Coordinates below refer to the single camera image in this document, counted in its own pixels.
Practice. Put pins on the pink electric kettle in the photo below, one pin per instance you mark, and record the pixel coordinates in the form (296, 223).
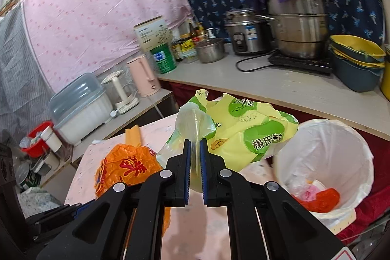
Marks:
(141, 77)

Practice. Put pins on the pink printed tablecloth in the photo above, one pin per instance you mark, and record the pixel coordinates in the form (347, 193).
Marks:
(195, 229)

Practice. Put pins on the white plant-print carton box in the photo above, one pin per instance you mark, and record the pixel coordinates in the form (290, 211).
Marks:
(152, 33)

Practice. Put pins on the clear plastic food container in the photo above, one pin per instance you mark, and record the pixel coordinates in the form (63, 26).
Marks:
(189, 57)

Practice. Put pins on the white power plug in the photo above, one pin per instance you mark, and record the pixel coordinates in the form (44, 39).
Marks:
(113, 113)

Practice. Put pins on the yellow label jar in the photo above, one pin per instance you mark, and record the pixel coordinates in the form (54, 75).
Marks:
(186, 45)

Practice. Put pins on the white dish box clear lid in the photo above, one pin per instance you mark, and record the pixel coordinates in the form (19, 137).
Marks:
(82, 116)

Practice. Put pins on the red-orange plastic bag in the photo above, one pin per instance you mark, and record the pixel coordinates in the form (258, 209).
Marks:
(323, 200)

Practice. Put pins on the white lidded canister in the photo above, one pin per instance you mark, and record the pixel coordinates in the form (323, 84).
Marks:
(51, 139)

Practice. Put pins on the green tin can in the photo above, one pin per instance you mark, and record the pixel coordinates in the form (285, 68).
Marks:
(164, 60)

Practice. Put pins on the curved grey counter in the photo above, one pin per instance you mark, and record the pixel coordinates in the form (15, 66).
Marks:
(243, 80)

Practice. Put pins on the small steel lidded pot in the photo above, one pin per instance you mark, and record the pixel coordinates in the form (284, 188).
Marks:
(210, 51)

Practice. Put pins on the large steel steamer pot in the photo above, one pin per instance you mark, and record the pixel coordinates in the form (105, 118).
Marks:
(298, 31)

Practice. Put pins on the grey striped cloth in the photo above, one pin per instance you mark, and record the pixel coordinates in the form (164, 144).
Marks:
(18, 80)

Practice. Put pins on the yellow wafer biscuit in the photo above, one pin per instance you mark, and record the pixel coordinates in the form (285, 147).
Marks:
(134, 135)

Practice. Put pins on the brown sauce bottle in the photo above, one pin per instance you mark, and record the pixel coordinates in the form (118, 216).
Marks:
(201, 33)

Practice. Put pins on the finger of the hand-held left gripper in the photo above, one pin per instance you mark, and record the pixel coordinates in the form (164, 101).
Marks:
(54, 217)

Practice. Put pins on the orange printed plastic bag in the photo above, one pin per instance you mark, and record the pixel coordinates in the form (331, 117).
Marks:
(128, 168)

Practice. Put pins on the dark red counter cloth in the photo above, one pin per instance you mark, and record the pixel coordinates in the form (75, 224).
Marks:
(186, 94)

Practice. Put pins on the green and yellow snack bag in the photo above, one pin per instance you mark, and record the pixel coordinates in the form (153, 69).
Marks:
(243, 132)

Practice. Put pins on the black induction cooker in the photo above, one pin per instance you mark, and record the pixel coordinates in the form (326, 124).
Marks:
(292, 63)

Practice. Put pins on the yellow and blue plastic basin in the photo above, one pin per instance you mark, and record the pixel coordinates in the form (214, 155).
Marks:
(356, 77)
(353, 45)

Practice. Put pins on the steel rice cooker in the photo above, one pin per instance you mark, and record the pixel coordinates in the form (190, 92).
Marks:
(246, 34)

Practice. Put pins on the dark pot with lid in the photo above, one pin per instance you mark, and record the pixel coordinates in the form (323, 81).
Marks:
(26, 179)

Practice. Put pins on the wooden side shelf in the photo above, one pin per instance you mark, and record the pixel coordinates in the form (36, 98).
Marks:
(146, 101)

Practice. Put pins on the grey floral cloth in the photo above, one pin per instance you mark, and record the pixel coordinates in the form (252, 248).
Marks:
(39, 200)

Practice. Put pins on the dark jar white label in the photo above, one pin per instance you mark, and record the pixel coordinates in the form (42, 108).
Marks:
(176, 51)

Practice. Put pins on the clear knotted plastic bag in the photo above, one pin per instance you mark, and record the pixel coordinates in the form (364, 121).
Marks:
(294, 183)

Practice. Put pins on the bright red cloth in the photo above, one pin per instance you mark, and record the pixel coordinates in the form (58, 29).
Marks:
(368, 208)

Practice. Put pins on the pink and white paper cup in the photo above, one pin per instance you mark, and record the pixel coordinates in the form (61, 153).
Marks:
(315, 187)

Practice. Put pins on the white lined waste bin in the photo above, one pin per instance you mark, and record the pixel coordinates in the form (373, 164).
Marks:
(329, 150)

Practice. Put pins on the white glass electric kettle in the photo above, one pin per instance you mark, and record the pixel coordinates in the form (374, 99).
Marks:
(117, 89)

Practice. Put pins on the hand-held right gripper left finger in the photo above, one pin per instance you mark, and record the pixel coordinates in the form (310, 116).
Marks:
(188, 162)

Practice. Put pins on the red plastic bowl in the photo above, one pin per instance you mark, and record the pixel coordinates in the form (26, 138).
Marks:
(42, 127)

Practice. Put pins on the pink dotted curtain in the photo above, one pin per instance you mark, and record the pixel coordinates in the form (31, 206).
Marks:
(91, 19)

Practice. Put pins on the dark sauce bottle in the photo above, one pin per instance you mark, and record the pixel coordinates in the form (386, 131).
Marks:
(193, 31)

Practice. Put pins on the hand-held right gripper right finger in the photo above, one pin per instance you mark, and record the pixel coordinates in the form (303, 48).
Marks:
(202, 168)

